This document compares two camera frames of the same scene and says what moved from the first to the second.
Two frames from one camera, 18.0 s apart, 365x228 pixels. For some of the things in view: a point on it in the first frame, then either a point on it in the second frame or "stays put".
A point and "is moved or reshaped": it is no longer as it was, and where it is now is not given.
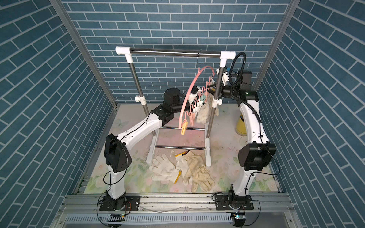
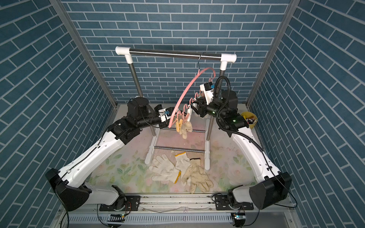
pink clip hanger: x=197 y=91 is moved or reshaped
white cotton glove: x=164 y=169 stays put
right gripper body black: x=226 y=93 → x=204 y=109
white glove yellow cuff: x=182 y=165 stays put
